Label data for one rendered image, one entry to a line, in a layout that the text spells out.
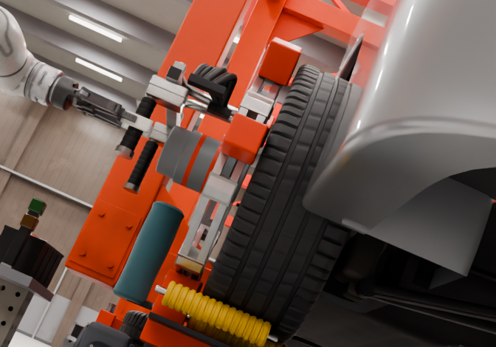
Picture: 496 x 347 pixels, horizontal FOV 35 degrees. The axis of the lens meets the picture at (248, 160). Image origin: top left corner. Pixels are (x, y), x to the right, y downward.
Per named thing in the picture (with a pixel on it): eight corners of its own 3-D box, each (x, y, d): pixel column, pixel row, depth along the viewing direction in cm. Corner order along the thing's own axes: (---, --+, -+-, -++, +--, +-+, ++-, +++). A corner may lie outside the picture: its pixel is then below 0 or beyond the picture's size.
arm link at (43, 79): (21, 89, 175) (46, 100, 175) (40, 55, 178) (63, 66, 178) (28, 103, 184) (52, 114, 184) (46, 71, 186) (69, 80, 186)
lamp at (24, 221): (31, 229, 225) (38, 217, 226) (18, 224, 225) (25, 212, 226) (33, 232, 229) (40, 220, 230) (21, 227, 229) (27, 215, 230)
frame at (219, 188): (203, 264, 163) (298, 45, 178) (174, 252, 163) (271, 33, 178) (195, 293, 215) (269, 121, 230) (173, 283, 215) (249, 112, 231)
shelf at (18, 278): (28, 287, 221) (33, 277, 221) (-27, 263, 221) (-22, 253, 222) (50, 303, 262) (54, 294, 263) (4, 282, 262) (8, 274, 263)
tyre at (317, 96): (401, 123, 156) (383, 83, 220) (292, 77, 156) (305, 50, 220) (274, 396, 172) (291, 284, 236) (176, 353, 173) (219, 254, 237)
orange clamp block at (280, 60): (286, 87, 185) (301, 52, 182) (255, 74, 185) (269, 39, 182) (288, 82, 191) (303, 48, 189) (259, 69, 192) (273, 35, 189)
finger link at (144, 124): (125, 110, 179) (125, 108, 178) (153, 122, 179) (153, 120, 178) (119, 121, 178) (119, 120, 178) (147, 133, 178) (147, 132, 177)
